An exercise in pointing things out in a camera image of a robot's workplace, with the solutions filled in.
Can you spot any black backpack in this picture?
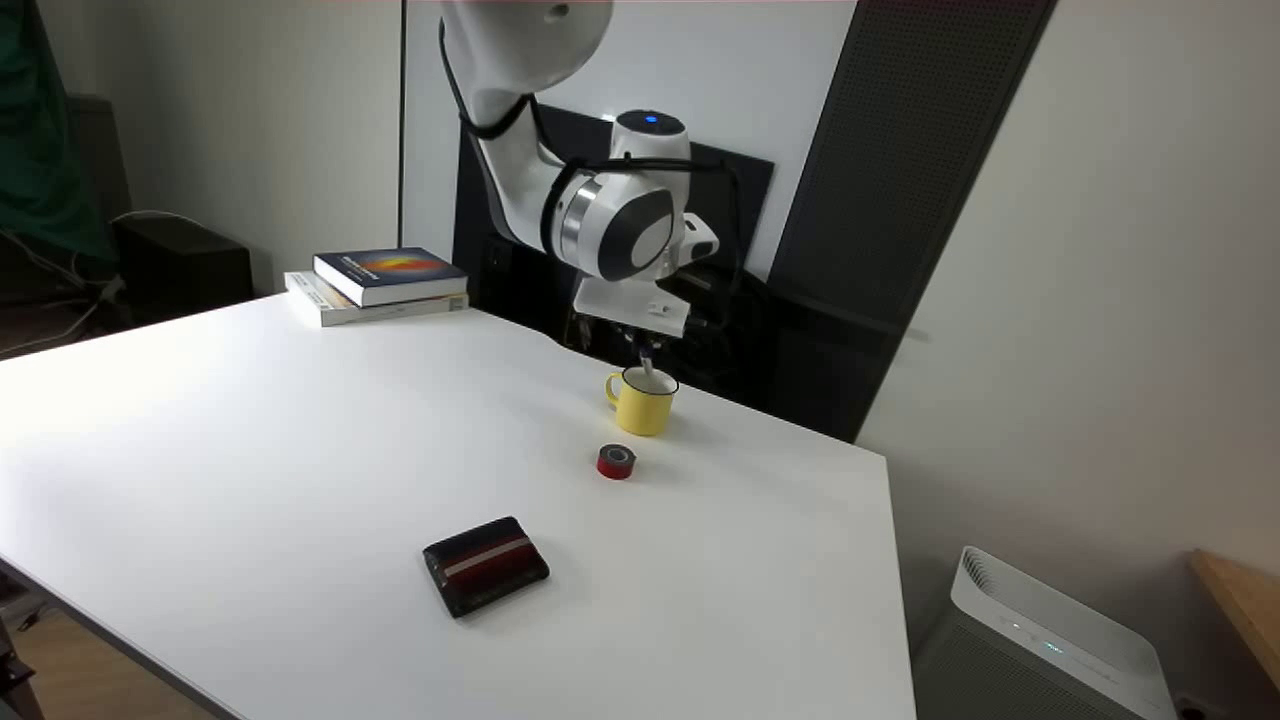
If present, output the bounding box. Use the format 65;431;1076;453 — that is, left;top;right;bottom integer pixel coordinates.
655;265;773;406

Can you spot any green cloth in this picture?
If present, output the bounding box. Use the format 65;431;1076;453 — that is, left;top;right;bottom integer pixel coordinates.
0;0;118;265

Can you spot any red tape roll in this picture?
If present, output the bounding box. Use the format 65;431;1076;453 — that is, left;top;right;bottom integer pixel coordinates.
595;443;637;482

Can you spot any black equipment box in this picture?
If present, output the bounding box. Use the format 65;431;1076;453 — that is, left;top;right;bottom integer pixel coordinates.
118;217;258;320

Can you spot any white lower book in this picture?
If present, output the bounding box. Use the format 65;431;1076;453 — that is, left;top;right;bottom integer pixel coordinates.
286;271;466;329

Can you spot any black rectangular box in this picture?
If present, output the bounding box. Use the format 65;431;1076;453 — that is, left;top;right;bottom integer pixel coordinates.
424;516;549;618

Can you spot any wooden side table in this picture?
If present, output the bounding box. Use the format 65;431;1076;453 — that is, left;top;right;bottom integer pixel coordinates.
1189;554;1280;687

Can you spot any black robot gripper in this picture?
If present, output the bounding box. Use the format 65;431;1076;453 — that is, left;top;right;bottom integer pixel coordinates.
574;276;693;364

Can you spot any blue hardcover book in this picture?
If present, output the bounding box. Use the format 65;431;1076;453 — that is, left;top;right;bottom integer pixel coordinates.
312;249;469;310

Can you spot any yellow enamel cup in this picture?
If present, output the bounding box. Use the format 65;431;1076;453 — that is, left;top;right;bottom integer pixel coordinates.
606;367;681;435

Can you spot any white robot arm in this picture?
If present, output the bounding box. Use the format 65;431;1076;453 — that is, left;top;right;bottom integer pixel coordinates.
438;0;721;342

